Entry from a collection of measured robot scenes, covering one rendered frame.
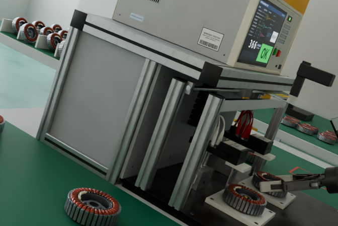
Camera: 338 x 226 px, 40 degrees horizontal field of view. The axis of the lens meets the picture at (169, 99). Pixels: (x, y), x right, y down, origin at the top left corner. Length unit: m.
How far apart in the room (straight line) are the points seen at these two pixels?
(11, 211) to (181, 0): 0.66
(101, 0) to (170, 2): 4.01
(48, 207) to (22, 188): 0.08
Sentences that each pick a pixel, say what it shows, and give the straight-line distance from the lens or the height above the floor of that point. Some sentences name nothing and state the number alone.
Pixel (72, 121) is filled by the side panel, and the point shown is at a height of 0.84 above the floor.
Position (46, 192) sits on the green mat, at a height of 0.75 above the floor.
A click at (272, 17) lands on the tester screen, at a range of 1.29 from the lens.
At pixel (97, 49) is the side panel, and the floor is 1.04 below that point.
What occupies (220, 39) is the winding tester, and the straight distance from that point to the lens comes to 1.17.
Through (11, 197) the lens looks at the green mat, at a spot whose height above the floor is 0.75.
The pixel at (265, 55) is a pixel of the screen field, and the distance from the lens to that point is 1.35.
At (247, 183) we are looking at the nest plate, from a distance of 1.45.
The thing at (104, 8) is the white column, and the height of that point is 0.97.
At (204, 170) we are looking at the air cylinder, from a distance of 1.26.
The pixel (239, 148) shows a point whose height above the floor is 0.92.
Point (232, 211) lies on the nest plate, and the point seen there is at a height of 0.78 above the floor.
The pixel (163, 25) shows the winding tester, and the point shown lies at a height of 1.15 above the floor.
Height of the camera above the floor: 1.20
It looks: 10 degrees down
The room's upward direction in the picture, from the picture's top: 20 degrees clockwise
